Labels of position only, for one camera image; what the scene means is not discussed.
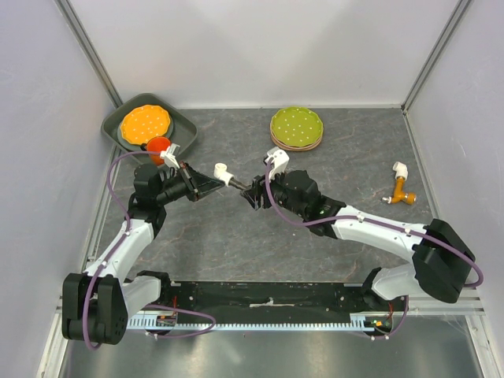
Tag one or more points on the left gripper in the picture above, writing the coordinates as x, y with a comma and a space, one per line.
198, 185

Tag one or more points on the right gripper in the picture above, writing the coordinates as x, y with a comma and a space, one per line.
253, 195

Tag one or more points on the white pvc elbow fitting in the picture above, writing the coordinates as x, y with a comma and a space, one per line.
221, 173

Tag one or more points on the dark grey metal faucet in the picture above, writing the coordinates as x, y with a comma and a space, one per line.
243, 188

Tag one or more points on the orange faucet with white elbow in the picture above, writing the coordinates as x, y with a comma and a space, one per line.
399, 193

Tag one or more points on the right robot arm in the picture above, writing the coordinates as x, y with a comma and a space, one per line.
436, 260

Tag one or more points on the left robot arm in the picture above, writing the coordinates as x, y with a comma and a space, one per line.
98, 303

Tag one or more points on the dark green square tray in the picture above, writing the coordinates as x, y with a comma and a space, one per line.
184, 132

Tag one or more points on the orange mug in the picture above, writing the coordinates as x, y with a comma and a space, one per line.
156, 145

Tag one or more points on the green polka dot plate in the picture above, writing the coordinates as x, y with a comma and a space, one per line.
296, 126

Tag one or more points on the orange polka dot plate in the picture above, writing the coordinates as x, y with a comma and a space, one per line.
149, 109

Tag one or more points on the grey-green plate under orange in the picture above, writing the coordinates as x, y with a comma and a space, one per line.
125, 142

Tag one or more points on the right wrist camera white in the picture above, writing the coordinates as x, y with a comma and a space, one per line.
277, 159

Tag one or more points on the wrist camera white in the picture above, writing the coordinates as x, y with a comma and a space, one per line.
168, 156
277, 159

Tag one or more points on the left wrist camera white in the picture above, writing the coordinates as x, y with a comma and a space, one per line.
168, 156

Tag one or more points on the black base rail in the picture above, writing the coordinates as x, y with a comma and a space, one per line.
233, 303

